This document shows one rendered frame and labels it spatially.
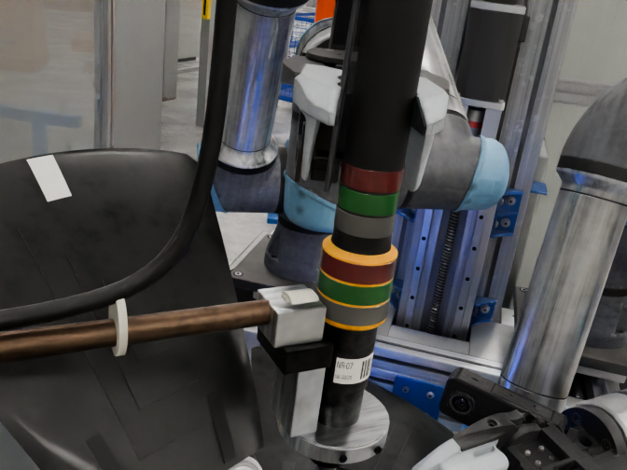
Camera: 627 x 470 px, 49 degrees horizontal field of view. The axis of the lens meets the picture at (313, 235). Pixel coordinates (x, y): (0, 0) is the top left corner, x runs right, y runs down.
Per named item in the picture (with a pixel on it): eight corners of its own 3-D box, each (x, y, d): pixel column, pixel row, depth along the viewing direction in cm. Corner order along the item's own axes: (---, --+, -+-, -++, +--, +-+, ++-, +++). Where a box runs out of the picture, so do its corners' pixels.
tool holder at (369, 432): (275, 485, 39) (294, 333, 35) (230, 410, 44) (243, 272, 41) (408, 450, 43) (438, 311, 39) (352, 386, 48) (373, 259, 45)
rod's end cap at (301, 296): (291, 302, 37) (324, 297, 38) (276, 285, 39) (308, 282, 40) (287, 334, 38) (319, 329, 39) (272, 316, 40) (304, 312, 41)
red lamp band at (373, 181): (359, 195, 36) (362, 172, 35) (328, 174, 38) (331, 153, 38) (412, 192, 37) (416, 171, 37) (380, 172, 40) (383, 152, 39)
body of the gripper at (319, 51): (407, 196, 45) (383, 148, 56) (430, 62, 42) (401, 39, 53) (289, 184, 44) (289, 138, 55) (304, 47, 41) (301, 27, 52)
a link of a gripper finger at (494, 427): (467, 435, 56) (543, 416, 60) (456, 422, 57) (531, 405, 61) (451, 478, 58) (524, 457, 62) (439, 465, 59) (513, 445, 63)
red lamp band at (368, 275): (341, 289, 37) (345, 269, 37) (306, 255, 40) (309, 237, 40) (409, 281, 39) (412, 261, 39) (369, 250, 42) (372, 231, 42)
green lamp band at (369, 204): (355, 218, 36) (358, 196, 36) (326, 197, 39) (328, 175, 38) (409, 214, 38) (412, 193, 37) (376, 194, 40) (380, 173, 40)
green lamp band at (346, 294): (339, 311, 37) (341, 290, 37) (303, 275, 41) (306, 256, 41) (405, 301, 39) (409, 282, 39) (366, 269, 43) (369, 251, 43)
